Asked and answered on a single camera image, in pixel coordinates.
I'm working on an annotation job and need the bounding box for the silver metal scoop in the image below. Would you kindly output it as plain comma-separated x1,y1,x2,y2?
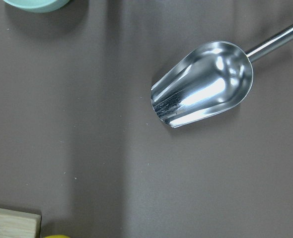
150,24,293,128

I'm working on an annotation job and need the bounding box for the yellow lemon lower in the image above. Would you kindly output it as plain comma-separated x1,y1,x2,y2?
43,235,71,238

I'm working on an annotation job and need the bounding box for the mint green bowl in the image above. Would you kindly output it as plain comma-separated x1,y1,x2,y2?
4,0,70,13

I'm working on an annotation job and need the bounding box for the wooden cutting board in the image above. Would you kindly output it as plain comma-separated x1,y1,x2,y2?
0,208,41,238

